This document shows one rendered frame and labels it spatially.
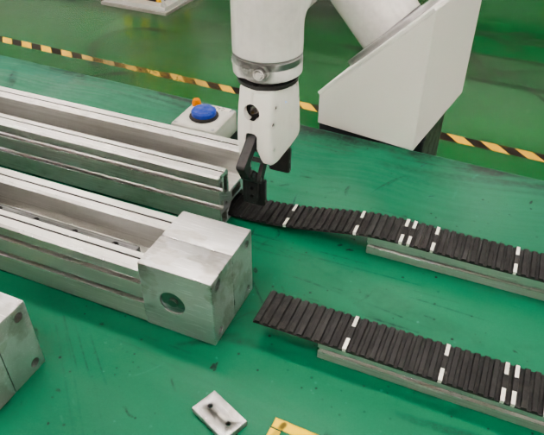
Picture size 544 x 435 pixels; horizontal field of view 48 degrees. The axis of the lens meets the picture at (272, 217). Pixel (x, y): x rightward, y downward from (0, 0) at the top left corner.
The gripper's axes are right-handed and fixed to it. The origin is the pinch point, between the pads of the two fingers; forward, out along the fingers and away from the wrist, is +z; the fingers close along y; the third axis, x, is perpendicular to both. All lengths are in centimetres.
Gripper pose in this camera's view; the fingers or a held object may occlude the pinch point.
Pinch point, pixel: (268, 179)
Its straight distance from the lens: 82.8
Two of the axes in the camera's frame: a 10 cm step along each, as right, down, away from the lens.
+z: 0.0, 7.9, 6.2
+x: -9.2, -2.5, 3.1
